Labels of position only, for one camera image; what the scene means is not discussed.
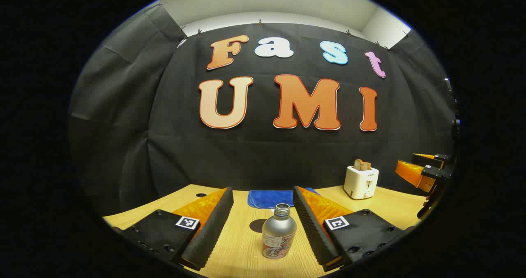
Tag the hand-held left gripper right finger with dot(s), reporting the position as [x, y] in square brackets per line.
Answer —
[312, 232]

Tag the silver water bottle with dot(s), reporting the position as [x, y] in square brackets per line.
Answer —
[278, 232]

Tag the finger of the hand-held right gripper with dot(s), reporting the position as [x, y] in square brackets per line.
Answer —
[427, 158]
[411, 174]

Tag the cream toaster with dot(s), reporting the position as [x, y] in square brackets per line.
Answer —
[361, 183]

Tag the dark round coaster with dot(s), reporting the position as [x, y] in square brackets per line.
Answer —
[257, 225]

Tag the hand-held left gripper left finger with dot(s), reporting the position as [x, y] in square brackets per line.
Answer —
[211, 232]

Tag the blue towel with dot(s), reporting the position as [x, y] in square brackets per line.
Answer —
[267, 198]

